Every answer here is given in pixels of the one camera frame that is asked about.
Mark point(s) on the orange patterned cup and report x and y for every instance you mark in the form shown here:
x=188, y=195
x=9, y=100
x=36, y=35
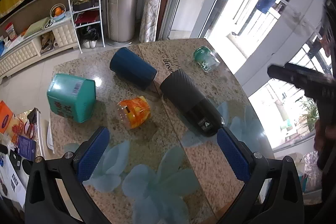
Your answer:
x=134, y=112

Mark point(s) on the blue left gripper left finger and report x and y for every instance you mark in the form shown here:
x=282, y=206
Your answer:
x=79, y=165

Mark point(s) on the black ribbed thermos bottle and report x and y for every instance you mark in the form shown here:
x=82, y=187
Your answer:
x=197, y=109

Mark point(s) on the dark blue cup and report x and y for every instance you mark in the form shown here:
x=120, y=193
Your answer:
x=129, y=66

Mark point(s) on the green folded cushion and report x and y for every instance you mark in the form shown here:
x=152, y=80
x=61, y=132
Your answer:
x=36, y=27

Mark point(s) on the white wire shelf rack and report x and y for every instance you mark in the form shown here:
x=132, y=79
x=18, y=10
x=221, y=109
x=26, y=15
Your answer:
x=85, y=13

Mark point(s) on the white tufted tv cabinet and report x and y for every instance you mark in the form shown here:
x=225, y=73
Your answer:
x=26, y=51

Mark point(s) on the red snack jar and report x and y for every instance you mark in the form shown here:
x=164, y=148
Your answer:
x=10, y=30

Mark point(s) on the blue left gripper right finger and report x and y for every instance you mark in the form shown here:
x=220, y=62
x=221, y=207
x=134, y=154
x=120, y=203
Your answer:
x=244, y=163

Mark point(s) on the fruit bowl with oranges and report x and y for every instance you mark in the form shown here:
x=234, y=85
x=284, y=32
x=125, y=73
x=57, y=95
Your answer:
x=58, y=12

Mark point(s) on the teal hexagonal tin box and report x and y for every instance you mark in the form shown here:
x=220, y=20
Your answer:
x=72, y=97

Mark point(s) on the orange tissue box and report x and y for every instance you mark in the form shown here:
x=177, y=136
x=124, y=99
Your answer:
x=5, y=116

